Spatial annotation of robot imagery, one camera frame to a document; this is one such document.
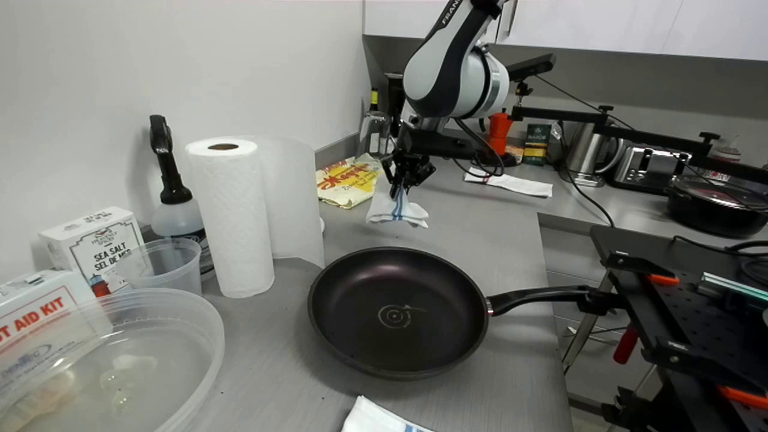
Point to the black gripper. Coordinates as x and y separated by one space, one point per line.
413 158

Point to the white blue striped towel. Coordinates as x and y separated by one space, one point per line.
398 208

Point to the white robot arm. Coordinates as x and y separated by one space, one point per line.
448 77

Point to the black frying pan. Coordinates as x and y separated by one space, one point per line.
405 314

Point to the white paper towel roll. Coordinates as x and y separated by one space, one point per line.
257 206

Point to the small white blue towel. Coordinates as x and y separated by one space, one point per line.
365 417

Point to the yellow printed bag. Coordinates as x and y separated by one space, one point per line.
350 184

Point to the black spray bottle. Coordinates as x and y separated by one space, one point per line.
176 213

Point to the clear plastic cup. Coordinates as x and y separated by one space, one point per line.
174 262

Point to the sea salt box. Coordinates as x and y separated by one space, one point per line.
92 245

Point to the black round appliance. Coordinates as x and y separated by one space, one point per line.
713 209

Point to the clear plastic bowl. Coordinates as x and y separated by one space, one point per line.
148 373

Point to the black perforated robot table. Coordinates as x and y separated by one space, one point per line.
699 323

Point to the first aid kit box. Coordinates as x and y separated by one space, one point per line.
41 316

